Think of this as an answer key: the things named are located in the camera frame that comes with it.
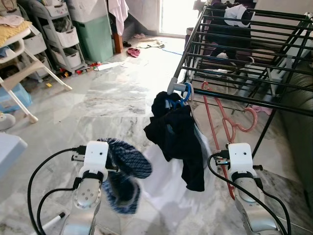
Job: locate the terracotta plastic clothes hanger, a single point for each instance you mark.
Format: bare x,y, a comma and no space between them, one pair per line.
254,122

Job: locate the blue plaid garment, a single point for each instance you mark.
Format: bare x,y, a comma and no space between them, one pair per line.
132,161

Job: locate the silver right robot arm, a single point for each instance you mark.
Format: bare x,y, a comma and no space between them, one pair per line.
249,205

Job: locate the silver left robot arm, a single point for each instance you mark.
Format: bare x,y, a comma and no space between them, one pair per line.
88,196

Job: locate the blue plastic clothes hanger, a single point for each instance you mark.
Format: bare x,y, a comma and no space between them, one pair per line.
187,93

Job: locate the dark green sofa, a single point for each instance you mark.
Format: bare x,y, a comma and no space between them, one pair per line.
298,132

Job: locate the black metal drying rack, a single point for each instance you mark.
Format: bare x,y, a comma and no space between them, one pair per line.
244,100

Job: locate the black hanging garment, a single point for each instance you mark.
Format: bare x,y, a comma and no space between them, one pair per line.
178,137

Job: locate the white hanging garment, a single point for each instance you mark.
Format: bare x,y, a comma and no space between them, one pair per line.
161,181

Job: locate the white paper sheet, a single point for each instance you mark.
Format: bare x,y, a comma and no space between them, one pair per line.
108,66

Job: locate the pink hanging garment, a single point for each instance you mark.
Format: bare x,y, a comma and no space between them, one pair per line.
119,14

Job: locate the green plastic bin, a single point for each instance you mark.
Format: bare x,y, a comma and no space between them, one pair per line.
95,39

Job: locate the white storage box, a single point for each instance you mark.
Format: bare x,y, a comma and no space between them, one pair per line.
88,10

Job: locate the white drawer trolley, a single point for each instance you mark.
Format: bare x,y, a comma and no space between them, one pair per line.
61,36

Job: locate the white beige baby high chair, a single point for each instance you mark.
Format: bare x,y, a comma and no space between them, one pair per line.
22,54

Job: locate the light blue plastic box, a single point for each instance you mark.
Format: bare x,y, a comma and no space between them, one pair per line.
12,98

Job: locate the yellow folded cloth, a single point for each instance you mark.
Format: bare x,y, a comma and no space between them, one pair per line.
12,33

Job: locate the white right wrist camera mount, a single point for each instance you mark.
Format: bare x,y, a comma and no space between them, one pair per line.
240,156

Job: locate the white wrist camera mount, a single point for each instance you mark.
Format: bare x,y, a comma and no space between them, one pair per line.
240,156
95,156

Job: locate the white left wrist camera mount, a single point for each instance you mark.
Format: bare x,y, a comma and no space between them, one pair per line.
95,156

